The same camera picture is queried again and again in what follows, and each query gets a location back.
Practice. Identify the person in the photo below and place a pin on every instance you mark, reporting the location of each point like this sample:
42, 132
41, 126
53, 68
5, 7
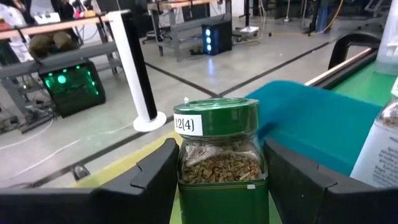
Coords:
11, 18

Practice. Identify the teal plastic bin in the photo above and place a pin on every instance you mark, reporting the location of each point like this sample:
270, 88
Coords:
311, 124

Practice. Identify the clear plastic storage box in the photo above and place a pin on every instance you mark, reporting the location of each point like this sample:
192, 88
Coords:
388, 37

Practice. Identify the olive bag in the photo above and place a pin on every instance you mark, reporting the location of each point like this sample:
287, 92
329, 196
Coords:
53, 43

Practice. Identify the wooden top metal workbench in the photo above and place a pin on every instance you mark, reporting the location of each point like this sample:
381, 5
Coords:
186, 4
62, 26

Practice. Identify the white-lid spice bottle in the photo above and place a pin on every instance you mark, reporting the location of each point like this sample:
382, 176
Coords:
379, 155

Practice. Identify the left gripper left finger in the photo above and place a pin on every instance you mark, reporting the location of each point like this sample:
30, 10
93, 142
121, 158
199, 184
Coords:
93, 205

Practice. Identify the black pole white base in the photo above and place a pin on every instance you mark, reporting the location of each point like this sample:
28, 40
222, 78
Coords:
248, 29

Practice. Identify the green-lid spice jar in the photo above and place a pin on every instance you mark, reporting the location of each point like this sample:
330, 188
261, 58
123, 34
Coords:
217, 121

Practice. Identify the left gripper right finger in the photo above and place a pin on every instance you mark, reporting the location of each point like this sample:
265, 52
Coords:
326, 205

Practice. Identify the black computer blue lights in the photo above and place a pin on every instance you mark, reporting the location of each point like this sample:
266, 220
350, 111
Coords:
217, 39

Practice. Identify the white tower fan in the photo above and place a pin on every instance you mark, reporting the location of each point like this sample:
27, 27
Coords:
124, 62

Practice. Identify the black curved bar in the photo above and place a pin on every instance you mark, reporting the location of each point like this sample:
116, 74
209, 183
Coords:
354, 37

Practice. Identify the black computer green lights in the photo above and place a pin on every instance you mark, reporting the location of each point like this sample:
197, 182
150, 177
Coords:
71, 90

